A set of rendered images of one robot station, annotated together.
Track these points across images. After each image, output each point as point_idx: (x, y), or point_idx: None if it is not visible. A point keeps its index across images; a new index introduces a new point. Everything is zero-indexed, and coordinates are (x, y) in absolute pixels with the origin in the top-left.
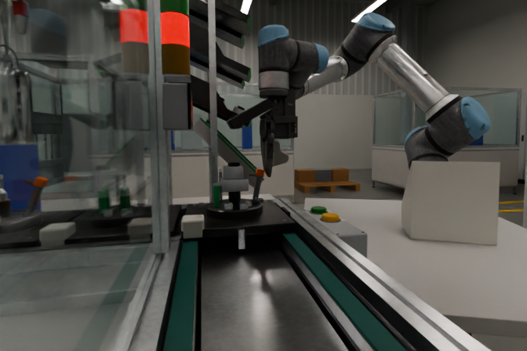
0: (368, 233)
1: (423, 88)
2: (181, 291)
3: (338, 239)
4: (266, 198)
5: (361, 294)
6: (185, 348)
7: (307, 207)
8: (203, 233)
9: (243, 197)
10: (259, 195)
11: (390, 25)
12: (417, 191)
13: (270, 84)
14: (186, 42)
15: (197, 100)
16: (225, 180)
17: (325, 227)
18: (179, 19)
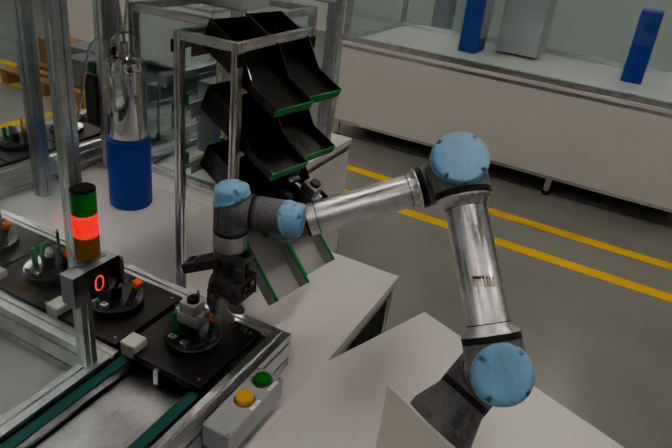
0: (350, 424)
1: (464, 295)
2: (54, 408)
3: (193, 428)
4: (373, 287)
5: None
6: (9, 447)
7: (385, 335)
8: (133, 357)
9: (351, 271)
10: (379, 275)
11: (465, 174)
12: (386, 420)
13: (214, 247)
14: (87, 238)
15: None
16: (179, 312)
17: (218, 407)
18: (79, 223)
